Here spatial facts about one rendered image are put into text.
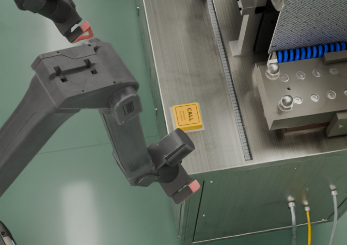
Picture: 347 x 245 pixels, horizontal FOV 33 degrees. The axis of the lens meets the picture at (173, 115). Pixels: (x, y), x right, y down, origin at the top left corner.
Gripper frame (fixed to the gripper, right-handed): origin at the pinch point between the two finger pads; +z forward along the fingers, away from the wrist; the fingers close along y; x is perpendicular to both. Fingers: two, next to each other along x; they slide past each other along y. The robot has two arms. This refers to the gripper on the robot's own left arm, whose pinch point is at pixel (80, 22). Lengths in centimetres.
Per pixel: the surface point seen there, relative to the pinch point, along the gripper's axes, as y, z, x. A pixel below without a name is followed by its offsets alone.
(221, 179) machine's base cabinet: -50, 27, 0
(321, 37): -38, 24, -45
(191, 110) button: -32.5, 17.7, -6.4
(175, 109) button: -29.9, 16.1, -3.5
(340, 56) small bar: -45, 26, -45
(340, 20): -39, 19, -51
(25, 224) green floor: -4, 70, 88
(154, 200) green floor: -23, 95, 46
